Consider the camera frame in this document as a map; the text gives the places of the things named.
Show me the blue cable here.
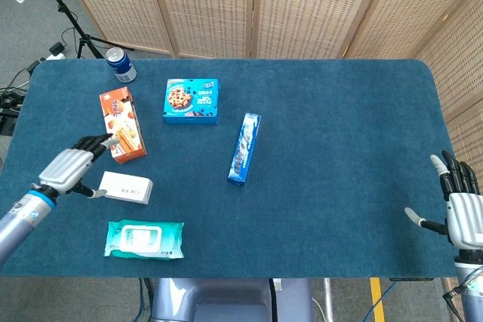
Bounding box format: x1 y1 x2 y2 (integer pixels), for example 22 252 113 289
364 278 397 322
137 278 152 322

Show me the black floor device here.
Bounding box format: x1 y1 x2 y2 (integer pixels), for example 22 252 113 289
0 109 20 136

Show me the black tripod stand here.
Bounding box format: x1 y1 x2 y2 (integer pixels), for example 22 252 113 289
29 0 135 60

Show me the white power strip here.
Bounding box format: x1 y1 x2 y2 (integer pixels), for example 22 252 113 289
37 52 67 63

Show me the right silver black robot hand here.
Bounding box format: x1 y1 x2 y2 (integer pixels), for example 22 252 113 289
404 150 483 250

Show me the long blue cookie pack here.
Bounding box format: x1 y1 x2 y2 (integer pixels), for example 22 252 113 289
227 112 262 188

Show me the metal table leg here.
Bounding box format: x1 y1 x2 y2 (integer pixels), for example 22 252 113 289
323 278 335 322

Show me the woven wooden folding screen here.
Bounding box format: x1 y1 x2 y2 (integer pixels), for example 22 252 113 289
52 0 483 187

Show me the orange biscuit box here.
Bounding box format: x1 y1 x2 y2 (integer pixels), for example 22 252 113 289
99 86 148 165

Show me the blue soda can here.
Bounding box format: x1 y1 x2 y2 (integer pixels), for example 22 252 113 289
105 47 137 84

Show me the teal wet wipes pack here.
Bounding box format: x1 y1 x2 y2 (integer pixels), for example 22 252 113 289
103 219 185 261

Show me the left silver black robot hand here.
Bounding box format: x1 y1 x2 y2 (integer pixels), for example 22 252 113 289
38 133 121 199

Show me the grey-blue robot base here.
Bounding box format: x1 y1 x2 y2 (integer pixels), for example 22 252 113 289
150 278 315 322

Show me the blue chocolate chip cookie box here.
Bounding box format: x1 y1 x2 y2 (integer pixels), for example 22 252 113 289
162 78 220 126

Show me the blue felt table mat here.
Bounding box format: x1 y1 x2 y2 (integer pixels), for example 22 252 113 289
0 58 460 280

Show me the small white box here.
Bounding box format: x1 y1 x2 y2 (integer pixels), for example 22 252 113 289
98 170 154 206

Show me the black floor cable bundle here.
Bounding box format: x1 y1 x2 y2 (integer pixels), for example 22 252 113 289
0 67 35 115

